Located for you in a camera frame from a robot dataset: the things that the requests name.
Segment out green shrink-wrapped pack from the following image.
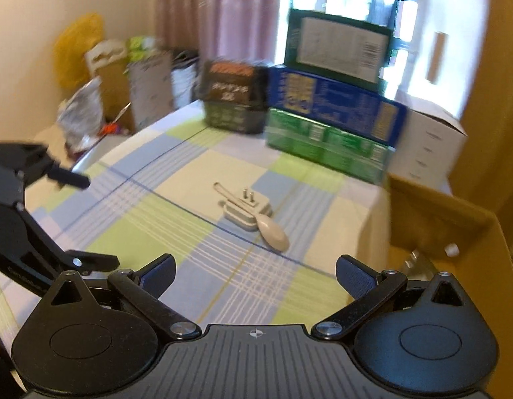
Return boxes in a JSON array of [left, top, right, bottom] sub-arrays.
[[265, 108, 395, 184]]

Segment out white cardboard box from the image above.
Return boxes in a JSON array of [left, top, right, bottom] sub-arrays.
[[388, 92, 467, 190]]

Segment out pink curtain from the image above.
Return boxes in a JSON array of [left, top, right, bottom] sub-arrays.
[[155, 0, 280, 61]]

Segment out checked tablecloth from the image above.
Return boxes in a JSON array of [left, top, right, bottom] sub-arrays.
[[26, 102, 380, 326]]

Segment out grey white paper bag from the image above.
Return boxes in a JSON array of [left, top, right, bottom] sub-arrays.
[[127, 52, 174, 132]]

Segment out black noodle bowl pack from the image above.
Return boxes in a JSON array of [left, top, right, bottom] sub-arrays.
[[197, 58, 272, 134]]

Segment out brown cardboard box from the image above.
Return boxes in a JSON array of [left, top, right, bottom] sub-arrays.
[[386, 177, 513, 398]]

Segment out white power adapter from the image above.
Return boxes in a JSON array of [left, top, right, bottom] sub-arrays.
[[223, 188, 273, 231]]

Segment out yellow plastic bag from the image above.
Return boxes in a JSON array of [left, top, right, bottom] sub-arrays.
[[53, 13, 105, 91]]

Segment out blue carton box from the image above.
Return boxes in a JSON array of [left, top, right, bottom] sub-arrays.
[[268, 66, 408, 148]]

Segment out dark green top box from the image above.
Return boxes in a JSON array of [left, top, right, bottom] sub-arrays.
[[283, 9, 393, 93]]

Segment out crumpled silver bag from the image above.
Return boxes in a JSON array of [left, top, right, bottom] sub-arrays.
[[56, 76, 104, 153]]

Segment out silver tea foil pouch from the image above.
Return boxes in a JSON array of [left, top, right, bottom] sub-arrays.
[[401, 249, 438, 281]]

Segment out green tissue packs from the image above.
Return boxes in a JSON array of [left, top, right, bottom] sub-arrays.
[[126, 35, 162, 62]]

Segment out brown curtain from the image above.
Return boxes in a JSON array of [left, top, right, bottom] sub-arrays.
[[449, 0, 513, 250]]

